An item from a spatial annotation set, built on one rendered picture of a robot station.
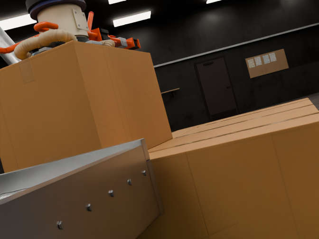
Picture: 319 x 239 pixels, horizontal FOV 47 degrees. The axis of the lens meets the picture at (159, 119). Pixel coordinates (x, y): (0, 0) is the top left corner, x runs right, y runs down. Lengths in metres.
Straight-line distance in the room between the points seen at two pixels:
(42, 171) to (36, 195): 0.54
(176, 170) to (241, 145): 0.20
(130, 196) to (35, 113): 0.51
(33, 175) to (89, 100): 0.28
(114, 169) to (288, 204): 0.46
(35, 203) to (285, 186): 0.63
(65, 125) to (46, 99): 0.10
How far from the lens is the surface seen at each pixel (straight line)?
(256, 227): 1.04
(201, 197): 1.04
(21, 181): 1.20
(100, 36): 1.67
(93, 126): 1.12
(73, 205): 0.68
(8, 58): 1.77
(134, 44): 1.98
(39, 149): 1.25
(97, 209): 0.74
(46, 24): 1.39
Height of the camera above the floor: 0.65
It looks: level
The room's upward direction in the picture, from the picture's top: 15 degrees counter-clockwise
